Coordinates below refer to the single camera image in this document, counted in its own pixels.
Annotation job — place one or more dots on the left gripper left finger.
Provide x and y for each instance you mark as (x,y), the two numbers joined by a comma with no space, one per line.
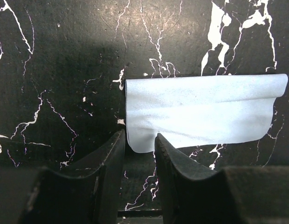
(85,192)

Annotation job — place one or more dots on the blue cleaning cloth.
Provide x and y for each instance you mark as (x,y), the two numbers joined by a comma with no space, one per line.
(197,111)

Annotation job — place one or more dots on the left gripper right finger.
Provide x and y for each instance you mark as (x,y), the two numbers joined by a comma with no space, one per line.
(191,193)

